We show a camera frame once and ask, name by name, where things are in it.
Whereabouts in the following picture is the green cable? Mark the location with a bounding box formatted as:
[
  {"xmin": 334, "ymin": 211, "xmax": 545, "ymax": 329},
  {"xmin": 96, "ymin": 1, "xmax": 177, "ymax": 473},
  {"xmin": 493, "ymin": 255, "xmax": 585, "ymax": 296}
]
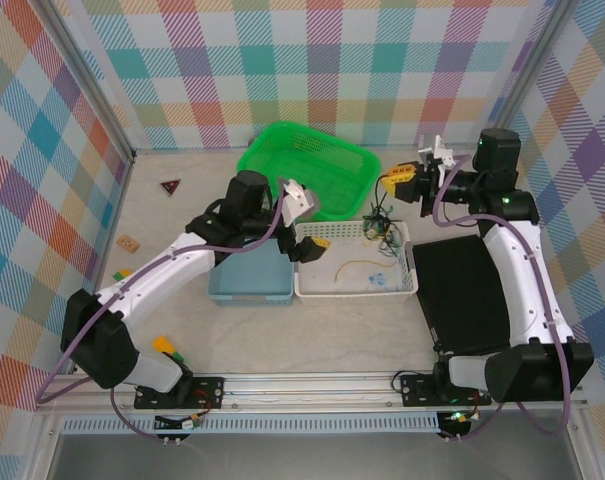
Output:
[{"xmin": 362, "ymin": 203, "xmax": 408, "ymax": 257}]

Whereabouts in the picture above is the white plastic basket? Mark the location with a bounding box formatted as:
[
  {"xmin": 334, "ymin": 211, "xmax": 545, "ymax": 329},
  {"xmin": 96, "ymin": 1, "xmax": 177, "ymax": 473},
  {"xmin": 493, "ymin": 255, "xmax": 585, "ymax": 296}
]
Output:
[{"xmin": 293, "ymin": 219, "xmax": 420, "ymax": 304}]

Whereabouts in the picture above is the green plastic basket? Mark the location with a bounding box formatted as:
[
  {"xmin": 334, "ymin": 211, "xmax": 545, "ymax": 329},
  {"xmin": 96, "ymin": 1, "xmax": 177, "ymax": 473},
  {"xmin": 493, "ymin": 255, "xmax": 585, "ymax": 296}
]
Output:
[{"xmin": 236, "ymin": 121, "xmax": 382, "ymax": 222}]

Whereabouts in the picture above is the light blue plastic basket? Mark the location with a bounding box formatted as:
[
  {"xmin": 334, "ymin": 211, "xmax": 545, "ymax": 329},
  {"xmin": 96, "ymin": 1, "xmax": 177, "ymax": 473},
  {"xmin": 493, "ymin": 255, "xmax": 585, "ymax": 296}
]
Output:
[{"xmin": 205, "ymin": 234, "xmax": 296, "ymax": 307}]

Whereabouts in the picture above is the black flat mat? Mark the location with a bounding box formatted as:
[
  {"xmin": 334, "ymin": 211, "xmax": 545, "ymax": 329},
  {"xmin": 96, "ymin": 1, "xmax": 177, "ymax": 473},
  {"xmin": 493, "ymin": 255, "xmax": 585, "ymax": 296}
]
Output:
[{"xmin": 411, "ymin": 234, "xmax": 513, "ymax": 356}]

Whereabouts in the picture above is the tall yellow green toy brick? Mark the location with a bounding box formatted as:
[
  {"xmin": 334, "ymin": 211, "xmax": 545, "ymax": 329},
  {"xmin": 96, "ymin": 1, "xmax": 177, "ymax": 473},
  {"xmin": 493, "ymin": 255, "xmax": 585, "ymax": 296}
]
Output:
[{"xmin": 151, "ymin": 335, "xmax": 185, "ymax": 364}]

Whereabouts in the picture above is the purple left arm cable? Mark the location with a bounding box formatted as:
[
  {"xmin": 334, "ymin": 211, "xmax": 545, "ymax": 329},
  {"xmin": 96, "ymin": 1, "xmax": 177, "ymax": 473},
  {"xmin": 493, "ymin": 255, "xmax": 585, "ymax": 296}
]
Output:
[{"xmin": 34, "ymin": 178, "xmax": 296, "ymax": 444}]

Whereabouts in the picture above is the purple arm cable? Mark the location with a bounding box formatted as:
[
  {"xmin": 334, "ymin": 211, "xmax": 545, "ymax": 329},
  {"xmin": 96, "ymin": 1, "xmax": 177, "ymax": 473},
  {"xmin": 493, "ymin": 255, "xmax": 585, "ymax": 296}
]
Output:
[
  {"xmin": 431, "ymin": 152, "xmax": 573, "ymax": 444},
  {"xmin": 34, "ymin": 178, "xmax": 296, "ymax": 444}
]

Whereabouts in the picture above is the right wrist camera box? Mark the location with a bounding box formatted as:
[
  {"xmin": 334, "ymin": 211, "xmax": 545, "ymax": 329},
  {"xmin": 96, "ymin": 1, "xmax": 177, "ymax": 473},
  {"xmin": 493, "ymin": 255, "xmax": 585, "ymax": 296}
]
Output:
[{"xmin": 417, "ymin": 134, "xmax": 456, "ymax": 169}]

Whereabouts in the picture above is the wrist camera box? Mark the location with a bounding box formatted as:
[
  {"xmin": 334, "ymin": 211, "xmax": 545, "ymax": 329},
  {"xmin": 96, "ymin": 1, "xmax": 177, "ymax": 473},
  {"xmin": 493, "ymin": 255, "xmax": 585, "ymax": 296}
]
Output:
[
  {"xmin": 280, "ymin": 178, "xmax": 319, "ymax": 225},
  {"xmin": 417, "ymin": 134, "xmax": 456, "ymax": 169}
]

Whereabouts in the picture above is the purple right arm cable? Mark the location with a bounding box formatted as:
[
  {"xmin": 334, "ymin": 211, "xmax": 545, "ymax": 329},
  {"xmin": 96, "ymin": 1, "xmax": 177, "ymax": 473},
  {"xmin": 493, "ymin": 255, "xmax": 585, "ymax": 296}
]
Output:
[{"xmin": 431, "ymin": 152, "xmax": 573, "ymax": 444}]

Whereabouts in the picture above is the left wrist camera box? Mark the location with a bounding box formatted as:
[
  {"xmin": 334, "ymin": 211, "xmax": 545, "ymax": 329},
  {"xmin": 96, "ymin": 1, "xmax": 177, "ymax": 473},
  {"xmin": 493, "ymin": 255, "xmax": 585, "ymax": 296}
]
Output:
[{"xmin": 280, "ymin": 178, "xmax": 319, "ymax": 225}]

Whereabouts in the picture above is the aluminium frame post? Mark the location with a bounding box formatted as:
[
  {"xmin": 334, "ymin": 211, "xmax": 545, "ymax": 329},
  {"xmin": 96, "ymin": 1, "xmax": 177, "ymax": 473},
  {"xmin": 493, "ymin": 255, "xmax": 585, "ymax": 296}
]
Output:
[
  {"xmin": 484, "ymin": 0, "xmax": 578, "ymax": 151},
  {"xmin": 40, "ymin": 0, "xmax": 136, "ymax": 164}
]

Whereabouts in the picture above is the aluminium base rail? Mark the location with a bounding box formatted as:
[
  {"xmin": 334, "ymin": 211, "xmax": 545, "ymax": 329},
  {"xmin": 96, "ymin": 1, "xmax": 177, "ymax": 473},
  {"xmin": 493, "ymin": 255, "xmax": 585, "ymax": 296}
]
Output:
[{"xmin": 36, "ymin": 369, "xmax": 588, "ymax": 416}]

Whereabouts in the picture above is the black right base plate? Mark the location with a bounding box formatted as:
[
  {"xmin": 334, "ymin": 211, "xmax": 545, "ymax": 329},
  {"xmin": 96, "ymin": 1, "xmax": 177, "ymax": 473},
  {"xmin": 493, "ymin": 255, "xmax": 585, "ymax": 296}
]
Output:
[{"xmin": 399, "ymin": 372, "xmax": 492, "ymax": 407}]

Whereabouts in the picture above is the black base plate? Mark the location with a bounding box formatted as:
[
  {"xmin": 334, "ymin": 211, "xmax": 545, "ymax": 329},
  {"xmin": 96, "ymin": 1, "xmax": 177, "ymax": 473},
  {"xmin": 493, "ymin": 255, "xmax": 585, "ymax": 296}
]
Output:
[
  {"xmin": 134, "ymin": 375, "xmax": 226, "ymax": 410},
  {"xmin": 399, "ymin": 372, "xmax": 492, "ymax": 407}
]

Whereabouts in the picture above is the slotted blue cable duct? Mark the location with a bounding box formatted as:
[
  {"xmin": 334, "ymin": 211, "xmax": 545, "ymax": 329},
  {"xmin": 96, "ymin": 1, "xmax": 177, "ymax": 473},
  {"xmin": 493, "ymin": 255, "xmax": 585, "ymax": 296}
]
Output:
[{"xmin": 61, "ymin": 412, "xmax": 441, "ymax": 435}]

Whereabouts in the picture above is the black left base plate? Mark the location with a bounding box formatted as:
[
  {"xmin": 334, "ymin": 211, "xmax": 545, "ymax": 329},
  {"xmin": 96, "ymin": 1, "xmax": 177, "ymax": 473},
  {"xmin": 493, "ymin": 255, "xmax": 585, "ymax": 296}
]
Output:
[{"xmin": 134, "ymin": 375, "xmax": 226, "ymax": 410}]

